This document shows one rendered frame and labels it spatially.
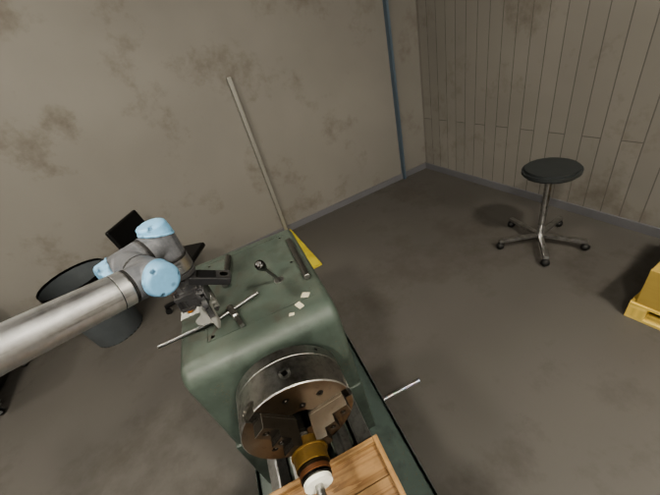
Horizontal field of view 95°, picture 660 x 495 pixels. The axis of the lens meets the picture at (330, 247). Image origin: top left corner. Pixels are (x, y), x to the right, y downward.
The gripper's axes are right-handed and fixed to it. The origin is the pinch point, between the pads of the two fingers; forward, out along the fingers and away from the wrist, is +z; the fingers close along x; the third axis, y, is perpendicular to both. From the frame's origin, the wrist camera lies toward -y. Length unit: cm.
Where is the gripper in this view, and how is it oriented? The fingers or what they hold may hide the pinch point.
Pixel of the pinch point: (219, 315)
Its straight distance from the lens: 103.5
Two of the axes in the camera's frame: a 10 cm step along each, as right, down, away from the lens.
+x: 3.5, 4.6, -8.2
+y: -9.1, 3.9, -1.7
